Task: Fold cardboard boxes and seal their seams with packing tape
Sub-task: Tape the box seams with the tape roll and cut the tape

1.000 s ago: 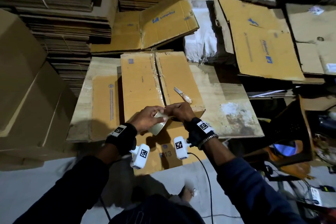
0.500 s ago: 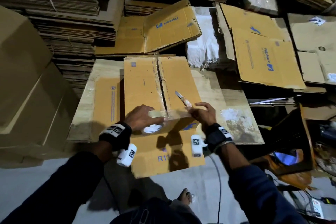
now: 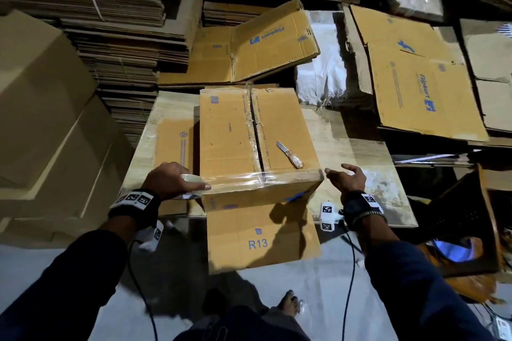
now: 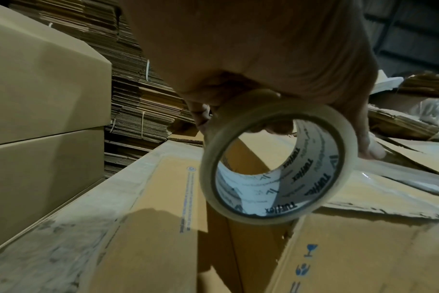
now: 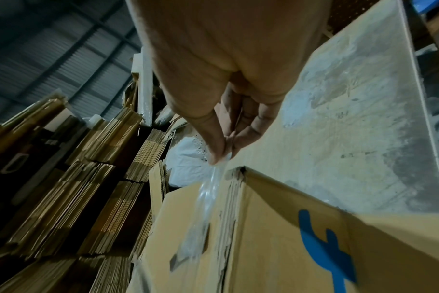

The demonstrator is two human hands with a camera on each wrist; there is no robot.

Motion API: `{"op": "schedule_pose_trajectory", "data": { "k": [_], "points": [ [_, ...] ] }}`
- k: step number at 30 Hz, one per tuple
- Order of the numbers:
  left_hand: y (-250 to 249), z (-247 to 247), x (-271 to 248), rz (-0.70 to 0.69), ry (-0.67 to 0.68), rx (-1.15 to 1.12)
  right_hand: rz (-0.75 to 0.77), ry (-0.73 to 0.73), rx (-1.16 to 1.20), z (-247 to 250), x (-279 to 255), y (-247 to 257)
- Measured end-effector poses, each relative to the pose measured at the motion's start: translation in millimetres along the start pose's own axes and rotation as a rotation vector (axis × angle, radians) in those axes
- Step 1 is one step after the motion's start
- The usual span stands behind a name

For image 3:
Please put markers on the black right wrist band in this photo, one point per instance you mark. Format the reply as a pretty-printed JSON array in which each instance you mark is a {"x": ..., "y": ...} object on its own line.
[{"x": 361, "y": 209}]

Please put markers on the person's left hand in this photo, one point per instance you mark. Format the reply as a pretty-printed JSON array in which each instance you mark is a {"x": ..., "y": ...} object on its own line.
[{"x": 172, "y": 181}]

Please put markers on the yellow carton with blue print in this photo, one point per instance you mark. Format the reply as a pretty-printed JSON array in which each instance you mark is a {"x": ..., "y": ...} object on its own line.
[{"x": 276, "y": 37}]

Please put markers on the brown carton blue print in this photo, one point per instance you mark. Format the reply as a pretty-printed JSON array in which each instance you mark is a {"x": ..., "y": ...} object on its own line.
[{"x": 424, "y": 89}]

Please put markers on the yellow cardboard box blue marks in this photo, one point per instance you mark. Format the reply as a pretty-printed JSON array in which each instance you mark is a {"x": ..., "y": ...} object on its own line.
[{"x": 228, "y": 137}]

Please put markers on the black left wrist band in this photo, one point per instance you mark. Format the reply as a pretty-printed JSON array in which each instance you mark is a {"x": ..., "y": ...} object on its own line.
[{"x": 134, "y": 207}]

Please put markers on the stacks of flat cardboard bundles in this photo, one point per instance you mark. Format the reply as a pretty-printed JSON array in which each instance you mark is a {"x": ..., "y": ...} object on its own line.
[{"x": 104, "y": 17}]

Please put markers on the pile of brown cartons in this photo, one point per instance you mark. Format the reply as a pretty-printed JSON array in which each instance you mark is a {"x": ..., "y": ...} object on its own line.
[{"x": 480, "y": 57}]

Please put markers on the person's left forearm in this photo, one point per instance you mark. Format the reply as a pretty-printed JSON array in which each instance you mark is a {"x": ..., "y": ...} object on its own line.
[{"x": 64, "y": 289}]

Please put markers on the plywood work board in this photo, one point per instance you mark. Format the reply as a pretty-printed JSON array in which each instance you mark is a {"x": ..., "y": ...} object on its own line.
[{"x": 360, "y": 177}]

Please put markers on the white power strip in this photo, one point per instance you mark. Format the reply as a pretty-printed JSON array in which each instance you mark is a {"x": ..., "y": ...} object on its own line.
[{"x": 502, "y": 327}]

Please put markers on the person's right hand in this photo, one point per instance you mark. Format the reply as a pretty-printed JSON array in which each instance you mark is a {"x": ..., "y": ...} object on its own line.
[{"x": 345, "y": 181}]

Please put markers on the black wrist band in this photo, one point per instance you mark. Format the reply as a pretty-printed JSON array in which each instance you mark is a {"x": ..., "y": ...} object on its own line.
[
  {"x": 361, "y": 209},
  {"x": 134, "y": 207}
]

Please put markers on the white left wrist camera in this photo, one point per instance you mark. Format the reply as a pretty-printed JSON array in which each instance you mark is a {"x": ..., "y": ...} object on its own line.
[{"x": 152, "y": 235}]

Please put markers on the small metal cutter blade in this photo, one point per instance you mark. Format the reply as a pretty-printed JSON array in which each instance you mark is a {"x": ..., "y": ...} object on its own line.
[{"x": 289, "y": 154}]

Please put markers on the white plastic sack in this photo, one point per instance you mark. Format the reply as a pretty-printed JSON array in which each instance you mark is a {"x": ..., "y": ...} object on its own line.
[{"x": 324, "y": 57}]

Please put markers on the person's trouser leg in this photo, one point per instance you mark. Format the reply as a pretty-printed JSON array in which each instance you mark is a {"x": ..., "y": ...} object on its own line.
[{"x": 240, "y": 322}]

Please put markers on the blue glowing device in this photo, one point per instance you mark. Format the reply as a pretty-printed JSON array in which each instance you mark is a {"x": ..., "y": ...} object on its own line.
[{"x": 457, "y": 250}]

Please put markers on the person's bare foot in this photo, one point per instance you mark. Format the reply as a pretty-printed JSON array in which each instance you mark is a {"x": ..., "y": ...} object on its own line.
[{"x": 289, "y": 302}]

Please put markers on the person's right forearm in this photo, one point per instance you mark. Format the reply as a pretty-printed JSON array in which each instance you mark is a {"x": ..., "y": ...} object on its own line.
[{"x": 424, "y": 289}]

